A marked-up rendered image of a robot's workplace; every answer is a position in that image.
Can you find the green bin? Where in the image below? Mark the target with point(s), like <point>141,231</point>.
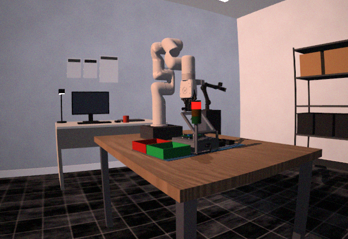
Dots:
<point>161,150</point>

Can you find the red bin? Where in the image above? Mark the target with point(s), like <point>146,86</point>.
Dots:
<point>140,145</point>

